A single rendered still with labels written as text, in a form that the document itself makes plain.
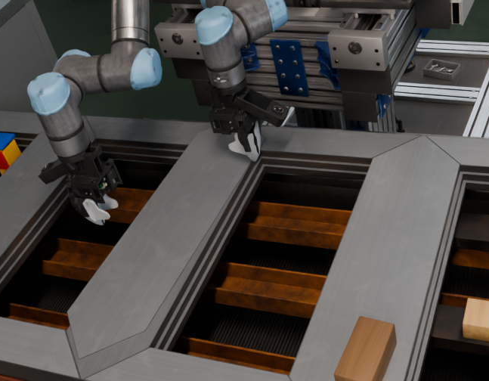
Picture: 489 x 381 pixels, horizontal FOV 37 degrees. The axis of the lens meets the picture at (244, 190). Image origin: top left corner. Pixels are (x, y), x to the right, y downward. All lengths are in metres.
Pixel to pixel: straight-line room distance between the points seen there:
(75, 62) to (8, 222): 0.44
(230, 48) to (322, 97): 0.64
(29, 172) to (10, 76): 0.53
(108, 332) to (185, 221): 0.30
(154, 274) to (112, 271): 0.09
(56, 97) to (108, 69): 0.12
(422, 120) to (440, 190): 1.31
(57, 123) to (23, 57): 0.97
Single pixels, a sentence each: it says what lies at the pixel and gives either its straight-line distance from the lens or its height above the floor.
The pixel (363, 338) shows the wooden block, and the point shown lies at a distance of 1.20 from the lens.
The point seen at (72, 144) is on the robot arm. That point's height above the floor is 1.10.
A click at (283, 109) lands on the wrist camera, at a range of 1.54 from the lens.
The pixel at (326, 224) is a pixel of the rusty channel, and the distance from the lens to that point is 1.73.
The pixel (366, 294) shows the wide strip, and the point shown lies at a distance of 1.32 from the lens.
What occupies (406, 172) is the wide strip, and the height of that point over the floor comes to 0.87.
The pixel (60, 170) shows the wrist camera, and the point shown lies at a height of 1.03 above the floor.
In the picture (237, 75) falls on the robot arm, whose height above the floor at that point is 1.10.
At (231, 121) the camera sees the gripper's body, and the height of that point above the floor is 0.99.
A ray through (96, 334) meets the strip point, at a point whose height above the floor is 0.87.
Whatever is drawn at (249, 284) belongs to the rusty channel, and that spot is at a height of 0.68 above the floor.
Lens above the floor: 1.86
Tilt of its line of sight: 39 degrees down
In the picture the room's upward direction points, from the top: 15 degrees counter-clockwise
